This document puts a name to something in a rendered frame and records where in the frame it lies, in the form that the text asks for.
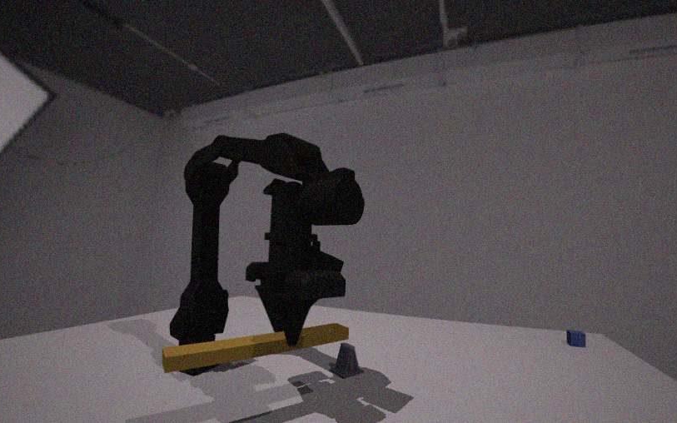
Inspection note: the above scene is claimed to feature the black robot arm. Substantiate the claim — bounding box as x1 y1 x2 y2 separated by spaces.
170 133 365 346

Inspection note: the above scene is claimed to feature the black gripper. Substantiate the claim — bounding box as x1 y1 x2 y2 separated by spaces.
246 225 346 346

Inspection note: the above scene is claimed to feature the yellow bar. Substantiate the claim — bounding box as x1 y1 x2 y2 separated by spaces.
162 323 349 373

